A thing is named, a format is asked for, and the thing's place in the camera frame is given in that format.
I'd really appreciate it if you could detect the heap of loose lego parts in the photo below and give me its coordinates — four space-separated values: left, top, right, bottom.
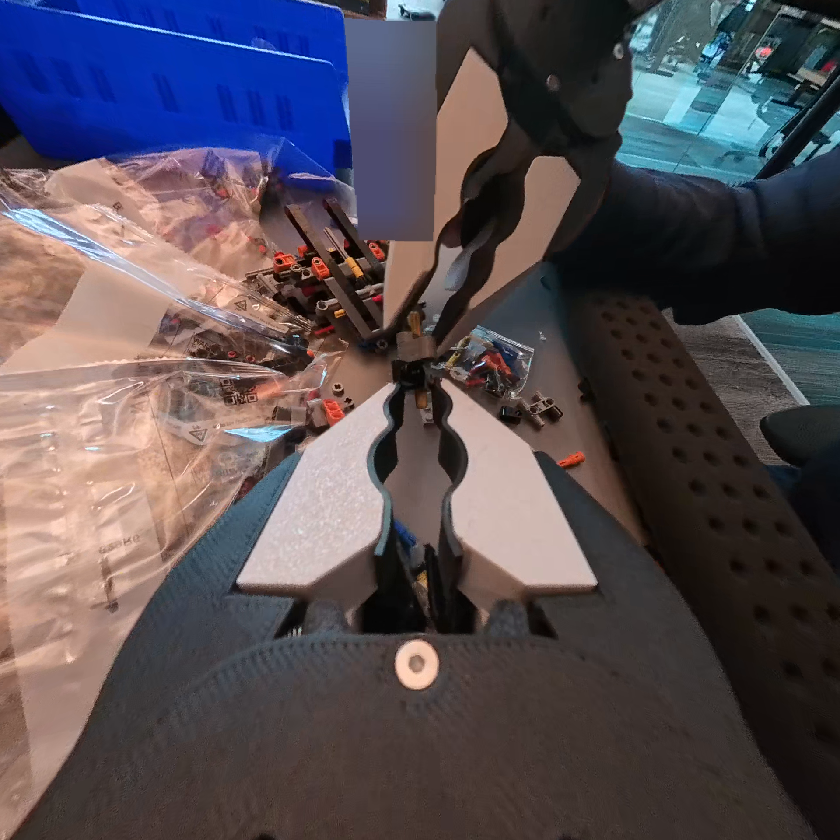
392 518 437 618

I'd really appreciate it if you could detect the black perforated pad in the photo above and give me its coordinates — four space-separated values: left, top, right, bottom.
567 289 840 840

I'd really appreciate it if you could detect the small zip bag of pins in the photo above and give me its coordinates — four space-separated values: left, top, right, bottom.
443 325 536 401

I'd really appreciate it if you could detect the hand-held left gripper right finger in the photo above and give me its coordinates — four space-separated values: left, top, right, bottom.
433 381 599 631

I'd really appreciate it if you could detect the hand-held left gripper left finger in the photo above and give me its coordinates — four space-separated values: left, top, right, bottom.
235 382 403 627

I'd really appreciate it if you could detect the small grey lego assembly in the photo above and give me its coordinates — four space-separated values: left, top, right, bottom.
392 311 439 427

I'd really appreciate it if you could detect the person's right forearm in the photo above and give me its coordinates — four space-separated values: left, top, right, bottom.
551 147 840 329

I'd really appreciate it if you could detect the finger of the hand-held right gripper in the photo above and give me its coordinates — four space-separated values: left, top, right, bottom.
382 47 519 339
430 154 584 358

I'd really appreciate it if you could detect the grey double-hole lego connector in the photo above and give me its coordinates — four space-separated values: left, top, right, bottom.
515 392 565 429

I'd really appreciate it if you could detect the blue plastic bin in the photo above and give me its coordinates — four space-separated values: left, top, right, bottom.
0 3 355 178
59 0 347 63

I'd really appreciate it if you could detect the dark grey lego chassis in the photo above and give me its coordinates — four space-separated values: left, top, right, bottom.
246 197 395 345

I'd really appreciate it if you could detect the pile of clear lego bags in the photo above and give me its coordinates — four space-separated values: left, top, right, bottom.
0 138 368 788

